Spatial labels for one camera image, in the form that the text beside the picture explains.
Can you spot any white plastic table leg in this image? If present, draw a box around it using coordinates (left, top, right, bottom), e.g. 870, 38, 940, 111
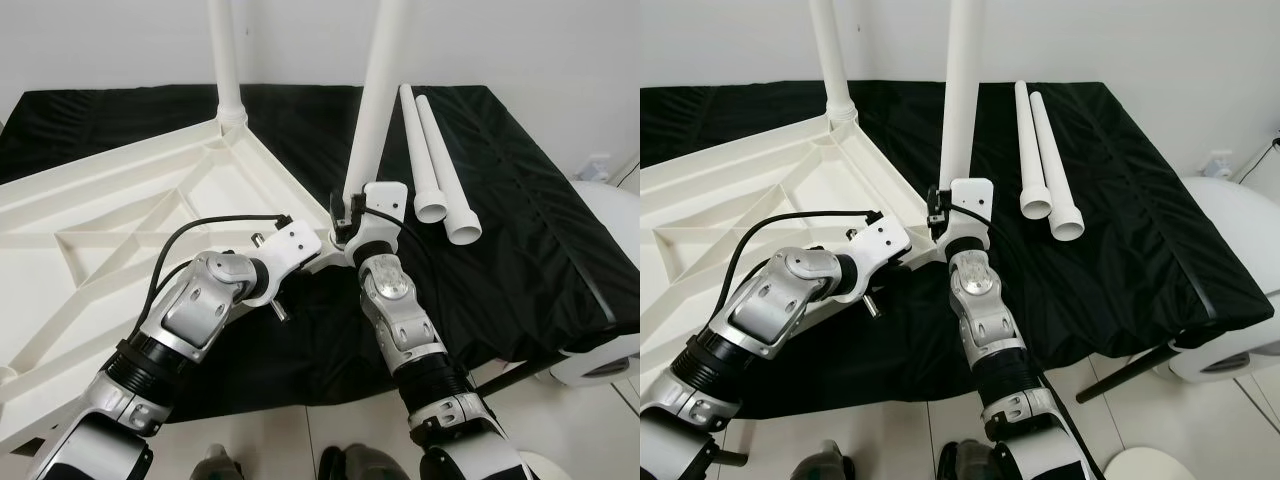
1028, 92, 1086, 241
808, 0, 859, 123
938, 0, 983, 191
342, 0, 409, 201
414, 95, 483, 246
399, 84, 451, 223
1013, 80, 1053, 221
207, 0, 248, 126

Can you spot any robot left leg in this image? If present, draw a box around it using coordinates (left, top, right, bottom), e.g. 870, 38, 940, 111
190, 445, 241, 480
795, 440, 856, 480

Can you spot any robot leg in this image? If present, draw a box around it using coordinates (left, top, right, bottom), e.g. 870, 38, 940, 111
795, 440, 856, 480
190, 445, 241, 480
318, 445, 411, 480
937, 440, 1001, 480

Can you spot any robot right leg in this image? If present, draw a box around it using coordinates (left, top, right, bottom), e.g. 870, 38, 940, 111
937, 440, 1001, 480
318, 445, 411, 480

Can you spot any black tablecloth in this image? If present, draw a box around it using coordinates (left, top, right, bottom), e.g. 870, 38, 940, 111
640, 80, 1276, 421
0, 85, 641, 421

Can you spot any black metal table leg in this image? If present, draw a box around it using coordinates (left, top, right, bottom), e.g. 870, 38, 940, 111
473, 355, 556, 398
1075, 345, 1176, 404

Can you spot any white domed appliance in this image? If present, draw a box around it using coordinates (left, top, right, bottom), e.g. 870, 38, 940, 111
1165, 175, 1280, 384
548, 180, 641, 388

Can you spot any white round stool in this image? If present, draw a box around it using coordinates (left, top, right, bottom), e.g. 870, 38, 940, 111
520, 455, 571, 480
1100, 447, 1201, 480

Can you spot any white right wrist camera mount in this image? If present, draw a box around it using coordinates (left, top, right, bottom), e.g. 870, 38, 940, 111
940, 178, 994, 263
345, 182, 409, 266

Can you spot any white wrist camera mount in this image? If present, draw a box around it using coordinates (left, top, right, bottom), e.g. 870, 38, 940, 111
845, 213, 913, 301
255, 218, 323, 306
345, 182, 409, 266
940, 178, 994, 263

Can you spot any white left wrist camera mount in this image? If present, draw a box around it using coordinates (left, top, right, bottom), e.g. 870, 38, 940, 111
255, 218, 323, 306
845, 213, 913, 301

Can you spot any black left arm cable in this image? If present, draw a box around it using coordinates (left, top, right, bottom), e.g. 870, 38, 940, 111
145, 213, 293, 321
725, 208, 881, 321

